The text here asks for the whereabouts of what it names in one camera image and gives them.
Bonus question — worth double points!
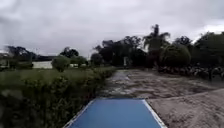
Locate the round green bush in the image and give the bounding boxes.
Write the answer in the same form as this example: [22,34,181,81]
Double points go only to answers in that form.
[51,55,72,73]

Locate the blue painted path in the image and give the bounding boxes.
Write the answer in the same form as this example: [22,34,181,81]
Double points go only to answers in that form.
[62,97,168,128]

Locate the green hedge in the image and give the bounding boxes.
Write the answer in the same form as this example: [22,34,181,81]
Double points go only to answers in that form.
[0,66,117,128]

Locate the white building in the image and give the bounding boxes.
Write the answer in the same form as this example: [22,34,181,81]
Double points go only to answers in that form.
[31,60,54,70]

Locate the grey concrete lot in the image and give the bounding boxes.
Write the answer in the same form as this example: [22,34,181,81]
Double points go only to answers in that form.
[97,67,224,128]

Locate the row of tall trees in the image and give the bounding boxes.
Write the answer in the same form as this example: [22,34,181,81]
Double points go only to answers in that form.
[89,23,224,70]

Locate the row of parked motorcycles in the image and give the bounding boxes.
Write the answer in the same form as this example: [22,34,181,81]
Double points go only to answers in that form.
[157,64,224,82]

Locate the distant dark trees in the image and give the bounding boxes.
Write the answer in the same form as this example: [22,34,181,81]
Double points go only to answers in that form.
[4,45,88,67]

